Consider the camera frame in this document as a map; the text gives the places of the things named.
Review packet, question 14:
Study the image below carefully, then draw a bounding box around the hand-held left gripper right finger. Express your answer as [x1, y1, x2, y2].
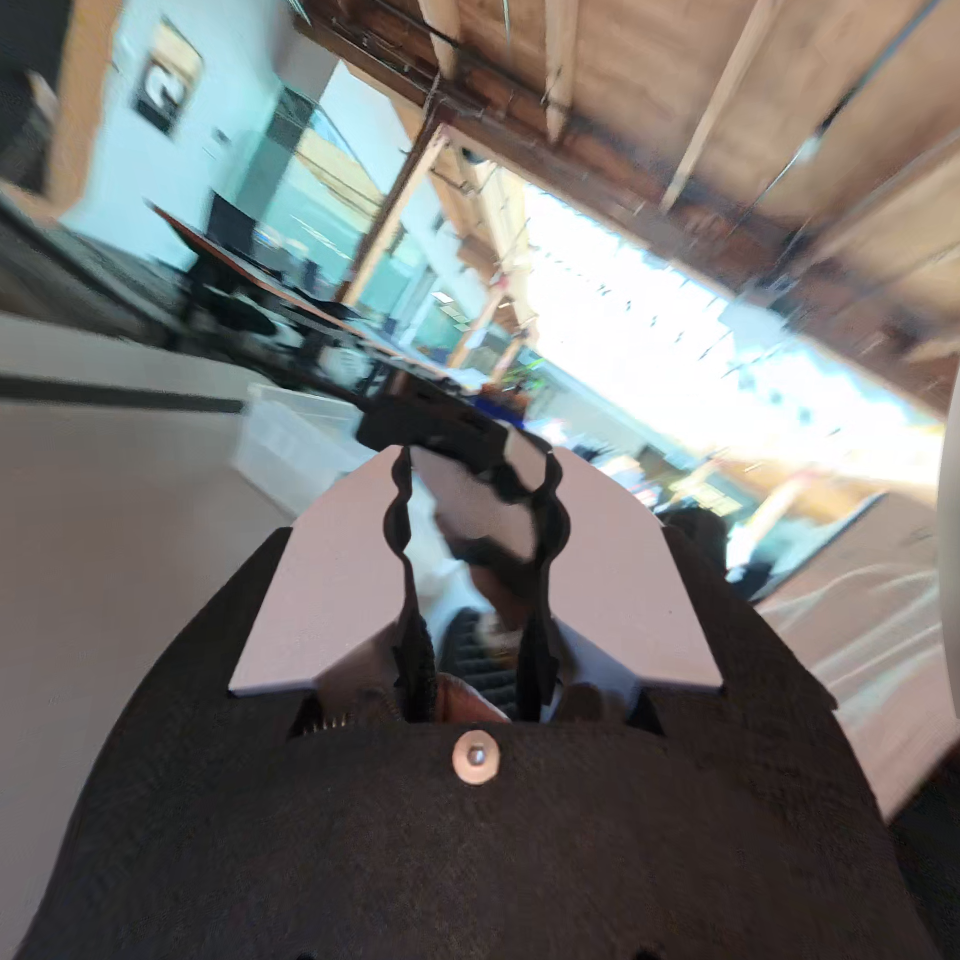
[516, 446, 726, 723]

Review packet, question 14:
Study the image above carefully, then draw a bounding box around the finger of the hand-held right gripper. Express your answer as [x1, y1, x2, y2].
[411, 431, 552, 565]

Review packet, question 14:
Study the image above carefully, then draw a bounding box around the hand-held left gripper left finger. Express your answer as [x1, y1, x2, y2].
[227, 444, 438, 723]

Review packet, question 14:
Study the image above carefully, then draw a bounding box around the clear plastic bin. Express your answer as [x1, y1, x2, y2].
[232, 382, 376, 519]

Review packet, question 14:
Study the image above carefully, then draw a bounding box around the black computer monitor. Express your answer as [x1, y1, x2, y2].
[206, 191, 260, 260]

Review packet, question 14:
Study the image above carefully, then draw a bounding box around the wall poster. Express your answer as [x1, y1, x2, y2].
[133, 18, 205, 138]

